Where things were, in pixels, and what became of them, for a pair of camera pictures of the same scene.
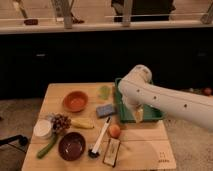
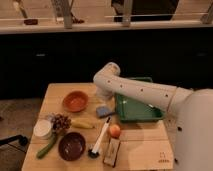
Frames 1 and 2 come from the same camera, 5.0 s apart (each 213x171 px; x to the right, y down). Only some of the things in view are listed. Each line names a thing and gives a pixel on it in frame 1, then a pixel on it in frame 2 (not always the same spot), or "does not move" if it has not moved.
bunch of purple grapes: x=60 y=123 does not move
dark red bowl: x=71 y=146 does not move
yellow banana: x=83 y=123 does not move
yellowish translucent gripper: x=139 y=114 -> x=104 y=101
